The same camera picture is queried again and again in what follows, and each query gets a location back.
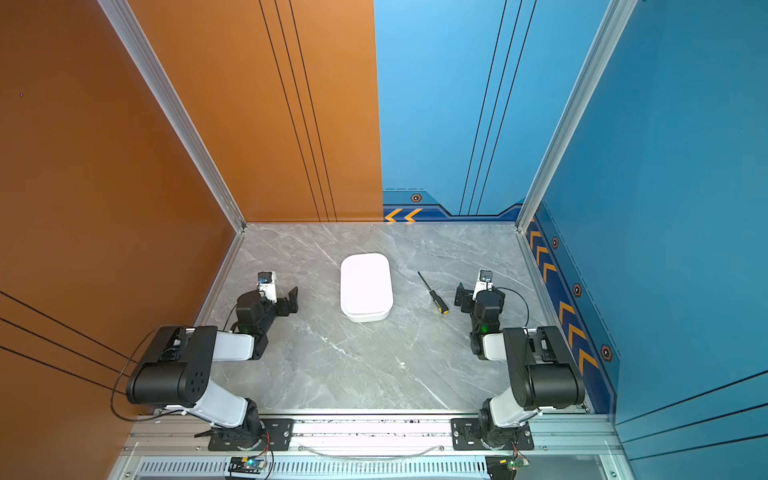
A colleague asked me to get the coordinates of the black yellow screwdriver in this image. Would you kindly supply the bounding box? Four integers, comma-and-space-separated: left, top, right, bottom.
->
417, 271, 450, 315

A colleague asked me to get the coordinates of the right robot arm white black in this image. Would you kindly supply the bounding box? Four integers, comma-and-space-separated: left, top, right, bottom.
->
451, 285, 586, 451

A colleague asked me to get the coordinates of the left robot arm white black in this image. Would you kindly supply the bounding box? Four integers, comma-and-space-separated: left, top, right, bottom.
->
125, 287, 299, 451

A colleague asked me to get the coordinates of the white plastic bin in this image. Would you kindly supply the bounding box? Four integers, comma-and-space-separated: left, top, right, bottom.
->
340, 253, 394, 323

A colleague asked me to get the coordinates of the left green circuit board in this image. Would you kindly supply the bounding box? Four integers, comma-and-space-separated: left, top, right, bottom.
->
227, 456, 270, 479

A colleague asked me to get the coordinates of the white vent grille strip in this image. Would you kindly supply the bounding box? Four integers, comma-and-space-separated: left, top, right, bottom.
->
131, 456, 489, 479

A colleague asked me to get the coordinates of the right small circuit board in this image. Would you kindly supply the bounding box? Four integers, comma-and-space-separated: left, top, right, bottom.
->
485, 456, 530, 480

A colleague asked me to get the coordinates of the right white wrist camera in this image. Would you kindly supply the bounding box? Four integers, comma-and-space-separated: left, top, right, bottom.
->
472, 270, 493, 299

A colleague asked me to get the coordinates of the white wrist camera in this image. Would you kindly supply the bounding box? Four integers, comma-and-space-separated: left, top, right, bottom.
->
257, 271, 277, 303
472, 270, 493, 299

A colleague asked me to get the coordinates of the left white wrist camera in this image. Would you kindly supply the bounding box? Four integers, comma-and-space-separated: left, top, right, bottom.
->
257, 271, 277, 303

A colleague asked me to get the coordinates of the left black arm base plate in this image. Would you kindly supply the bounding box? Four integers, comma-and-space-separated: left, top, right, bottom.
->
197, 417, 294, 453

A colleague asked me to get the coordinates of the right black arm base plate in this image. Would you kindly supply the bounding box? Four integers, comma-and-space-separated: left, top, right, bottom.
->
450, 417, 535, 451

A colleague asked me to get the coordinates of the aluminium front rail frame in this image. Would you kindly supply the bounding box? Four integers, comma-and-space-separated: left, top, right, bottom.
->
109, 410, 634, 479

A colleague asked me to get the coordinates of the right aluminium corner post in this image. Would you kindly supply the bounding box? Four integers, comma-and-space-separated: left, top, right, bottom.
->
516, 0, 638, 234

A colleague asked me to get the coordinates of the aluminium corner post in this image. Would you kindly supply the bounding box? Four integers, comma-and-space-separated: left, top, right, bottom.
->
98, 0, 247, 234
516, 0, 638, 234

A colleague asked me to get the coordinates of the left aluminium corner post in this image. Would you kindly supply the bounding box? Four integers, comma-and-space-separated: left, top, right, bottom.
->
98, 0, 247, 234

